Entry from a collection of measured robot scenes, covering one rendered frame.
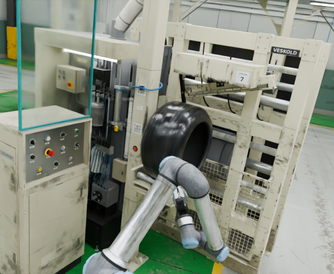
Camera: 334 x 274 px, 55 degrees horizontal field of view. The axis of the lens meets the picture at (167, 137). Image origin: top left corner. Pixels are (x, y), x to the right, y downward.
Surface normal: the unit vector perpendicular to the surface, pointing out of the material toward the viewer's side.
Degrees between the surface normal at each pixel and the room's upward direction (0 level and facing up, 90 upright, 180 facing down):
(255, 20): 90
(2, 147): 90
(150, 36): 90
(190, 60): 90
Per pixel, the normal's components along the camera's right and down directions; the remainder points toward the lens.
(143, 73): -0.54, 0.20
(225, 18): -0.29, 0.27
